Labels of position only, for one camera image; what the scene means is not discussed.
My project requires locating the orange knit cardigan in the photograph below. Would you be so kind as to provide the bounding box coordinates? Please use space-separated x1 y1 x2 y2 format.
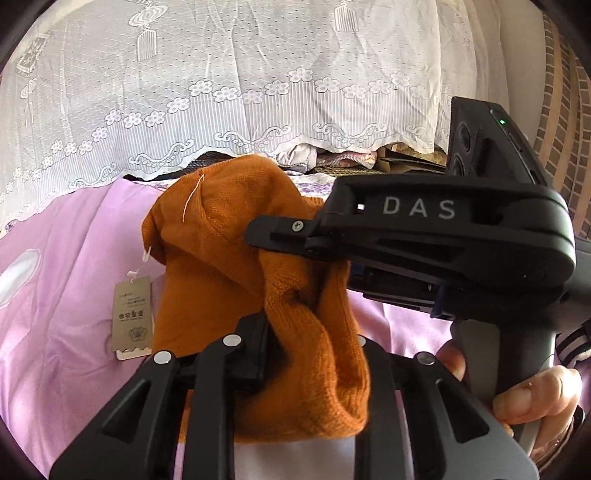
141 155 370 443

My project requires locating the paper clothing hang tag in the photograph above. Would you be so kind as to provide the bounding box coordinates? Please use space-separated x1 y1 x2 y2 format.
111 276 153 361

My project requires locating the person right hand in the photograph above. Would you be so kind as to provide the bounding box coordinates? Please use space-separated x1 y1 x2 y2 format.
435 339 585 462

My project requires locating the pink bed sheet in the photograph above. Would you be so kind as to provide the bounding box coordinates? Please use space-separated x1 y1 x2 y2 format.
1 180 451 479

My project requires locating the woven straw mat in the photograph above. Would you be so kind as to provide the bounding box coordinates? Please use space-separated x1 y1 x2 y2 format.
311 158 446 177

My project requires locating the floral white bedding edge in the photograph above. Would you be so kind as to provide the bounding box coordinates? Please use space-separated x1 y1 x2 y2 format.
150 173 334 202

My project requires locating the black mesh fabric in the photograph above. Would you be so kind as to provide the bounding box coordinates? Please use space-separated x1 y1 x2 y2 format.
121 150 242 182

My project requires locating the white lace cover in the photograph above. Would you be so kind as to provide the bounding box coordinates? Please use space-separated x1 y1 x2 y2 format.
1 1 509 223

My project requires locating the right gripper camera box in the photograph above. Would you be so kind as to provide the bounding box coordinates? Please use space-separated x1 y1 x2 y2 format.
446 96 552 187

